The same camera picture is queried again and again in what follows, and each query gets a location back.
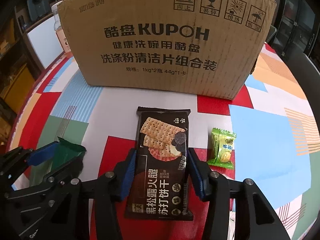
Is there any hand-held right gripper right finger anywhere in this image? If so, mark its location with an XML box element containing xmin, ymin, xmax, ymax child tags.
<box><xmin>188</xmin><ymin>147</ymin><xmax>292</xmax><ymax>240</ymax></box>

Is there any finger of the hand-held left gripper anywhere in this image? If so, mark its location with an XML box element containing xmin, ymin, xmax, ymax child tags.
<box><xmin>0</xmin><ymin>141</ymin><xmax>60</xmax><ymax>180</ymax></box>
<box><xmin>5</xmin><ymin>155</ymin><xmax>84</xmax><ymax>205</ymax></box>

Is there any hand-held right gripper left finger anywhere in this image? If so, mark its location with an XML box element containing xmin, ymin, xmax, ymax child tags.
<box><xmin>60</xmin><ymin>148</ymin><xmax>137</xmax><ymax>240</ymax></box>

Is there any dark green snack packet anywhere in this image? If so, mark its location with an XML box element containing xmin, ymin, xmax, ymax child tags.
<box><xmin>30</xmin><ymin>136</ymin><xmax>87</xmax><ymax>185</ymax></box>

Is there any black cracker packet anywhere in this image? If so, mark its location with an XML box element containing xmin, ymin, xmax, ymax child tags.
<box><xmin>124</xmin><ymin>106</ymin><xmax>195</xmax><ymax>222</ymax></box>

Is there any printed brown cardboard box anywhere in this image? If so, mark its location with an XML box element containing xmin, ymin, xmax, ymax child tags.
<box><xmin>57</xmin><ymin>0</ymin><xmax>277</xmax><ymax>100</ymax></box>

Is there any light green pastry packet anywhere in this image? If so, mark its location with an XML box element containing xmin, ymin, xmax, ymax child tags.
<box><xmin>207</xmin><ymin>127</ymin><xmax>237</xmax><ymax>171</ymax></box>

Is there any yellow storage box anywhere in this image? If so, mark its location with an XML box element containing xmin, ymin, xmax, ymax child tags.
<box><xmin>0</xmin><ymin>65</ymin><xmax>35</xmax><ymax>113</ymax></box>

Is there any colourful patchwork tablecloth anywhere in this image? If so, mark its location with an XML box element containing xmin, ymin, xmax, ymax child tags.
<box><xmin>7</xmin><ymin>42</ymin><xmax>320</xmax><ymax>240</ymax></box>

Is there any pink drink bottle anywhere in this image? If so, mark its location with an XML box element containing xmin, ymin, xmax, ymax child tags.
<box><xmin>51</xmin><ymin>1</ymin><xmax>73</xmax><ymax>57</ymax></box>

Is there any black coffee machine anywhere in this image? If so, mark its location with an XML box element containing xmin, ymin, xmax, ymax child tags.
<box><xmin>26</xmin><ymin>0</ymin><xmax>50</xmax><ymax>22</ymax></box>

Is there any black framed glass door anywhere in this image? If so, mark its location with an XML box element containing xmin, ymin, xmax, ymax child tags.
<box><xmin>274</xmin><ymin>0</ymin><xmax>320</xmax><ymax>55</ymax></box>

